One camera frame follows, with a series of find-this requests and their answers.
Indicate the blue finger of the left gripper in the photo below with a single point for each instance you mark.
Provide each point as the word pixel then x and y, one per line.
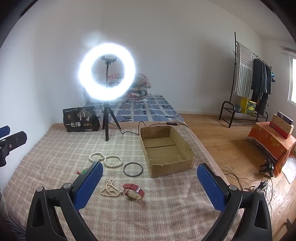
pixel 4 131
pixel 16 140

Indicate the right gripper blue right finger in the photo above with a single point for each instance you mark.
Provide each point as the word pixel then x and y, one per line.
pixel 255 223

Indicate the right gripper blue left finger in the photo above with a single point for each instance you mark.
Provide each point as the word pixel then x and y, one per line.
pixel 43 222

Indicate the red leather strap watch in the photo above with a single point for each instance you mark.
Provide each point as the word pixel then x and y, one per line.
pixel 133 192

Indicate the black printed gift bag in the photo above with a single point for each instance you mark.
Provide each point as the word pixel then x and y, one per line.
pixel 81 119

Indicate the orange cloth covered table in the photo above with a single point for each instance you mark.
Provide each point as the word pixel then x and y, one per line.
pixel 274 143

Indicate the pink plaid blanket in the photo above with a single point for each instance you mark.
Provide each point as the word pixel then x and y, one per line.
pixel 174 207

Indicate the red brown gift box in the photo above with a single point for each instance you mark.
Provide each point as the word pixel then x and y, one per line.
pixel 281 126

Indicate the black tripod stand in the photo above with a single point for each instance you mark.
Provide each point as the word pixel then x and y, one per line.
pixel 107 111

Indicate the open cardboard box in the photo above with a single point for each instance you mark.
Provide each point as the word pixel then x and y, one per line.
pixel 166 151

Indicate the yellow crate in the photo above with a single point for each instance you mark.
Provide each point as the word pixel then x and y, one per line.
pixel 247 106

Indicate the black clothes rack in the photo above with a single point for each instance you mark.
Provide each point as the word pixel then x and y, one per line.
pixel 231 110

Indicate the black phone holder clamp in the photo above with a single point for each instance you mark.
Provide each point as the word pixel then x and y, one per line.
pixel 108 61

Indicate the window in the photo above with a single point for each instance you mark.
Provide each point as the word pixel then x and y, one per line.
pixel 292 86

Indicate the striped hanging towel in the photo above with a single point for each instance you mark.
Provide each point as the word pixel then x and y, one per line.
pixel 243 71

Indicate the dark hanging clothes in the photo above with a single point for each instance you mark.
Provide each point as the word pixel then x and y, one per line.
pixel 261 85

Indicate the folded floral quilt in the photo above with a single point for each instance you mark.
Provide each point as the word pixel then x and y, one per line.
pixel 137 91

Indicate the blue patterned bed sheet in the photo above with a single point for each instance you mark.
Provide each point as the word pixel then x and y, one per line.
pixel 152 108

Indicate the white ring light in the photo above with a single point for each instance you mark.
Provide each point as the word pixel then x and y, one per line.
pixel 102 91

